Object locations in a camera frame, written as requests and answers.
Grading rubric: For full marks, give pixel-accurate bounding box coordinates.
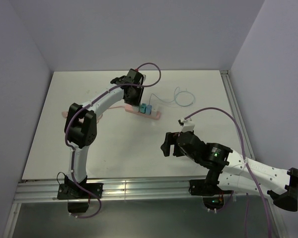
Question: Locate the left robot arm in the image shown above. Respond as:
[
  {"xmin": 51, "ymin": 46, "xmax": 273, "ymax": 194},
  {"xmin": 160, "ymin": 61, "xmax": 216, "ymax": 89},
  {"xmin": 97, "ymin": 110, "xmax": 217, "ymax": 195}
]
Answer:
[{"xmin": 65, "ymin": 69, "xmax": 145, "ymax": 198}]

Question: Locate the light blue charger plug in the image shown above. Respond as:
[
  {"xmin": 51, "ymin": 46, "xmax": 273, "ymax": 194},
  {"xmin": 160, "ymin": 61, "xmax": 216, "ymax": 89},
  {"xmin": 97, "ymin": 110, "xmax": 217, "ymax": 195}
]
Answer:
[{"xmin": 145, "ymin": 104, "xmax": 152, "ymax": 115}]

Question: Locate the pink power strip cord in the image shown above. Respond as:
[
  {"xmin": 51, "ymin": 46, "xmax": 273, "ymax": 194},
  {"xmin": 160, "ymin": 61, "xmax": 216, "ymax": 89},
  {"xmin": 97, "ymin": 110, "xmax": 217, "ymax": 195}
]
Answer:
[{"xmin": 61, "ymin": 106, "xmax": 127, "ymax": 124}]

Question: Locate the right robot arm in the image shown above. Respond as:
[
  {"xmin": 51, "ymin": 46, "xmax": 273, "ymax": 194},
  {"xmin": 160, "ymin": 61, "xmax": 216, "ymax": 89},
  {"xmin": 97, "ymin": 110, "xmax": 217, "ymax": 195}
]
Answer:
[{"xmin": 160, "ymin": 131, "xmax": 298, "ymax": 212}]

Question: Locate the aluminium front rail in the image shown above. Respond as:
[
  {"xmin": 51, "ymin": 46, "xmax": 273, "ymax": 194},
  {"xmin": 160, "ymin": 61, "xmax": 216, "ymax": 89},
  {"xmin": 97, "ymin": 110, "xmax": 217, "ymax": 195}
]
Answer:
[{"xmin": 12, "ymin": 176, "xmax": 205, "ymax": 203}]

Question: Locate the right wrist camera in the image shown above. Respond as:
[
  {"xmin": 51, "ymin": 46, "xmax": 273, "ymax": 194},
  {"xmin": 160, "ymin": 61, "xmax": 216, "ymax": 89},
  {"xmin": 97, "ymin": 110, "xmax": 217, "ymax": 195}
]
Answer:
[{"xmin": 178, "ymin": 118, "xmax": 195, "ymax": 134}]

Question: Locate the teal charger plug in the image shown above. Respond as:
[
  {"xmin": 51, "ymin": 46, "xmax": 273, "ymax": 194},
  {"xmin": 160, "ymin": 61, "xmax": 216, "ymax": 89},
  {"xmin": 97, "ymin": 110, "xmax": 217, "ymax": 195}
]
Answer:
[{"xmin": 139, "ymin": 103, "xmax": 147, "ymax": 114}]

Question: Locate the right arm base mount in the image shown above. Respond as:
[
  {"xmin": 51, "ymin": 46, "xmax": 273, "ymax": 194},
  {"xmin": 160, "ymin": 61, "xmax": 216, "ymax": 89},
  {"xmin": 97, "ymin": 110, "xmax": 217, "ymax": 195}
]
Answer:
[{"xmin": 188, "ymin": 179, "xmax": 233, "ymax": 210}]

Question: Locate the aluminium side rail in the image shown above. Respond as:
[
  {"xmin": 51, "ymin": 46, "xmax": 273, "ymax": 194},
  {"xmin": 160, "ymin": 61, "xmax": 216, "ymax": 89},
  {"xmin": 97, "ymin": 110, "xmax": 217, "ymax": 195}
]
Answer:
[{"xmin": 220, "ymin": 70, "xmax": 255, "ymax": 160}]

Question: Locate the silver white charger plug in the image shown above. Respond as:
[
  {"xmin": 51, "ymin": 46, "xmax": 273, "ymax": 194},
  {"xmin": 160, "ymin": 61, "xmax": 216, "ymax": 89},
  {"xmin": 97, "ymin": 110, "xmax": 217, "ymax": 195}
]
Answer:
[{"xmin": 151, "ymin": 106, "xmax": 158, "ymax": 118}]

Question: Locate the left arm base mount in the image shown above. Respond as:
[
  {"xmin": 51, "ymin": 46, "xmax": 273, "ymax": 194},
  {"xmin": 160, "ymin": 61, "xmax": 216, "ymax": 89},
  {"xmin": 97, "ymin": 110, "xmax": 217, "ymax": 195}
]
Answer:
[{"xmin": 57, "ymin": 172, "xmax": 103, "ymax": 215}]

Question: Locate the light blue charging cable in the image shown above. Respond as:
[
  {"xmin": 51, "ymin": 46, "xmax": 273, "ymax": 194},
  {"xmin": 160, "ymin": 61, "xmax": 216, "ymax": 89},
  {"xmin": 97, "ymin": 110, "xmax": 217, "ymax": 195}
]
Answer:
[{"xmin": 149, "ymin": 86, "xmax": 196, "ymax": 108}]

